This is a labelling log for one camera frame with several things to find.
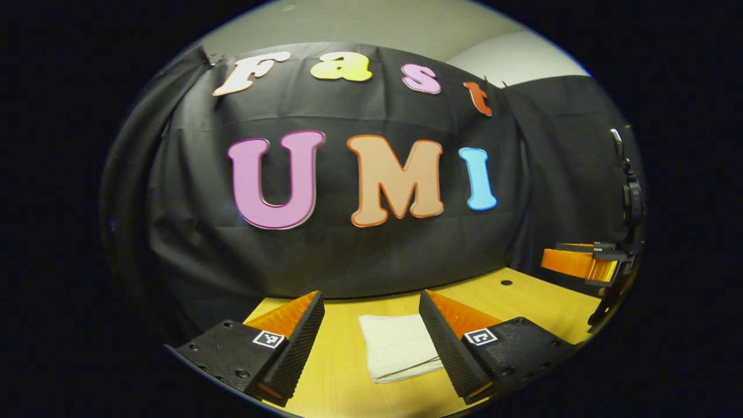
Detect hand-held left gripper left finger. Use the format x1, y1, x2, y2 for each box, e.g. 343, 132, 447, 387
173, 290, 326, 407

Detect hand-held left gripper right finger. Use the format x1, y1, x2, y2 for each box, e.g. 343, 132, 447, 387
418, 289, 582, 406

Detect cream white jeans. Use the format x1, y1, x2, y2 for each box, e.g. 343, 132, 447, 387
358, 313, 445, 384

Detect black backdrop cloth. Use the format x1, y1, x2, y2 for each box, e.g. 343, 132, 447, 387
99, 41, 648, 349

